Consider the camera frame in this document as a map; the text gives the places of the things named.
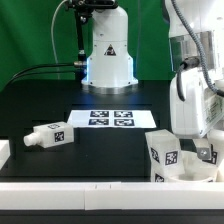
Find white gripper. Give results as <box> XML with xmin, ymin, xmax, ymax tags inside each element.
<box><xmin>170</xmin><ymin>65</ymin><xmax>224</xmax><ymax>160</ymax></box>

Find white round stool seat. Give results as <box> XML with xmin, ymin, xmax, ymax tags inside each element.
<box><xmin>151</xmin><ymin>150</ymin><xmax>224</xmax><ymax>183</ymax></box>

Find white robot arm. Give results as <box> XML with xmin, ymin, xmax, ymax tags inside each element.
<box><xmin>82</xmin><ymin>0</ymin><xmax>224</xmax><ymax>139</ymax></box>

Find white marker sheet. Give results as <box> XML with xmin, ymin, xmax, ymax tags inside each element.
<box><xmin>68</xmin><ymin>110</ymin><xmax>156</xmax><ymax>128</ymax></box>

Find white front fence bar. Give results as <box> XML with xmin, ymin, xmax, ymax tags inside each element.
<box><xmin>0</xmin><ymin>182</ymin><xmax>224</xmax><ymax>210</ymax></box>

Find white fence bar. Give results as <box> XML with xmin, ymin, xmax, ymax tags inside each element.
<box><xmin>0</xmin><ymin>182</ymin><xmax>224</xmax><ymax>210</ymax></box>
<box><xmin>0</xmin><ymin>140</ymin><xmax>10</xmax><ymax>170</ymax></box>

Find white left fence bar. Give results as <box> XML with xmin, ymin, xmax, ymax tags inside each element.
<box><xmin>0</xmin><ymin>140</ymin><xmax>10</xmax><ymax>170</ymax></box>

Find grey thin cable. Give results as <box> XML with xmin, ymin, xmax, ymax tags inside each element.
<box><xmin>50</xmin><ymin>0</ymin><xmax>70</xmax><ymax>80</ymax></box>

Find black cables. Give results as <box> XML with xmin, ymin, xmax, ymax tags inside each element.
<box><xmin>6</xmin><ymin>60</ymin><xmax>88</xmax><ymax>88</ymax></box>

